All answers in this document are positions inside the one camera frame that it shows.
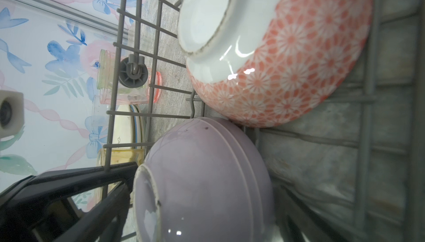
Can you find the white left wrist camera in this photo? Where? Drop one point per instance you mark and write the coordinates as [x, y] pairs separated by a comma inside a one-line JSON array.
[[12, 113]]

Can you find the cream flamingo plate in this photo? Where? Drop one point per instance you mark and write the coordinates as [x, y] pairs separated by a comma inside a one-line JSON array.
[[124, 130]]

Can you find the pink patterned bowl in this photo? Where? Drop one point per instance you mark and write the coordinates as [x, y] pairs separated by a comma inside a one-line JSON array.
[[263, 63]]

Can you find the lilac ceramic bowl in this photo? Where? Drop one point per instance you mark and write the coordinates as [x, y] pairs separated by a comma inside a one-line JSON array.
[[203, 181]]

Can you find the amber glass tumbler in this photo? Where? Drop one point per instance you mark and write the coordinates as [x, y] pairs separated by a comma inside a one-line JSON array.
[[118, 156]]

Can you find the green glass tumbler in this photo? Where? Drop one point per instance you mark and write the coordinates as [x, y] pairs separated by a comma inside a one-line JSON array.
[[105, 71]]

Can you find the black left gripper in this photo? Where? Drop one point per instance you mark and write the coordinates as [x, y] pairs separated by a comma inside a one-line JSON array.
[[47, 222]]

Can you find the grey wire dish rack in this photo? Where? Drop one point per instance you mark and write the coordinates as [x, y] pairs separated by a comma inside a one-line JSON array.
[[357, 159]]

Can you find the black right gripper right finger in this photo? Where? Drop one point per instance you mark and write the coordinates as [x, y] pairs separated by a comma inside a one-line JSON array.
[[298, 223]]

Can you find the watermelon plate blue rim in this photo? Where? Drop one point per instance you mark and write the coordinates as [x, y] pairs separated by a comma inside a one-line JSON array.
[[137, 125]]

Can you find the pink glass tumbler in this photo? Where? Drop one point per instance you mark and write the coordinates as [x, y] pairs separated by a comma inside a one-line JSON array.
[[131, 89]]

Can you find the aluminium left corner post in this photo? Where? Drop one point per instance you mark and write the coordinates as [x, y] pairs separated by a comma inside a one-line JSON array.
[[59, 10]]

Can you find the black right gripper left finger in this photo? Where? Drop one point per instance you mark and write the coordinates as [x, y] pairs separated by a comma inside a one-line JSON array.
[[105, 222]]

